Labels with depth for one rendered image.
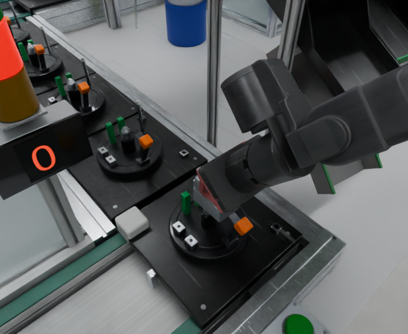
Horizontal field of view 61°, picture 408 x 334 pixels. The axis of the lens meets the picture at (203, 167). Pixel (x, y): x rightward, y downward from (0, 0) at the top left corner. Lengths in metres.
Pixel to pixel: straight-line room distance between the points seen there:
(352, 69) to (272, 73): 0.29
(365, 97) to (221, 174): 0.20
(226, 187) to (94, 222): 0.33
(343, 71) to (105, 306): 0.55
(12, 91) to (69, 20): 1.24
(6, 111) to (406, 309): 0.71
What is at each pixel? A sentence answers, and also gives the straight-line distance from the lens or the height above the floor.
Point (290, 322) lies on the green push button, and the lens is 0.57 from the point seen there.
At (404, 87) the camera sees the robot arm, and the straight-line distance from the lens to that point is 0.31.
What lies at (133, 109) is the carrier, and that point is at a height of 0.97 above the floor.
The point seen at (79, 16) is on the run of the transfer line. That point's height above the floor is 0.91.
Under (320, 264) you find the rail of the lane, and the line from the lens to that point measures 0.64.
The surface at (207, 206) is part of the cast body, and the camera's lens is 0.54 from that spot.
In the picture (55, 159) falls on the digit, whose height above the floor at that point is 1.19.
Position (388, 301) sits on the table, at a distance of 0.77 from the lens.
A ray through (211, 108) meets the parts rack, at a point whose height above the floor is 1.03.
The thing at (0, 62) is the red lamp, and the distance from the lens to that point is 0.40.
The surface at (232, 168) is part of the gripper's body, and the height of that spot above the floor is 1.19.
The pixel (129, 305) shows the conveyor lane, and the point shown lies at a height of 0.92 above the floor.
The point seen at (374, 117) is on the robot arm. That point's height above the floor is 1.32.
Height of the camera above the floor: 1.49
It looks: 45 degrees down
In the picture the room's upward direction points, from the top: straight up
